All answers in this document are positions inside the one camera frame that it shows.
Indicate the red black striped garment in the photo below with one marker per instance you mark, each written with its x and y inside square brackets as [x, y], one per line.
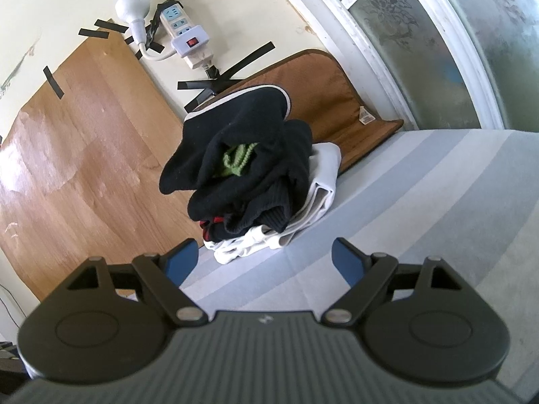
[213, 229]

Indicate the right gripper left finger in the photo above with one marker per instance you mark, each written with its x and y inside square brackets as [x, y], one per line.
[105, 322]

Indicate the white light bulb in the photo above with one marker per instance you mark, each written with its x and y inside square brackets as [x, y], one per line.
[133, 13]

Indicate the black knit sweater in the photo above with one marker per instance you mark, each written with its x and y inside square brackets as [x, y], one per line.
[273, 208]

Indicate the white power strip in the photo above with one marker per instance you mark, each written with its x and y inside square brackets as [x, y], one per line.
[188, 39]

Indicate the brown cushion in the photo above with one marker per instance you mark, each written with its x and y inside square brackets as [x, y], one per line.
[323, 96]

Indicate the striped blue bed sheet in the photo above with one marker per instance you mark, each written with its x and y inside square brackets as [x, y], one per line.
[467, 196]

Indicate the white folded garment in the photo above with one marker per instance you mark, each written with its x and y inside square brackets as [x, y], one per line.
[325, 162]

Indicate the wooden headboard panel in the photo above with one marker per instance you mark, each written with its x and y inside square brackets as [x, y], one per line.
[81, 165]

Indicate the frosted glass window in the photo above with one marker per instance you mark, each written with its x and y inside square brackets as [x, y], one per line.
[436, 64]

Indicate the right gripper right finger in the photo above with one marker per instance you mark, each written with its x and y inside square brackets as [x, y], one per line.
[424, 322]

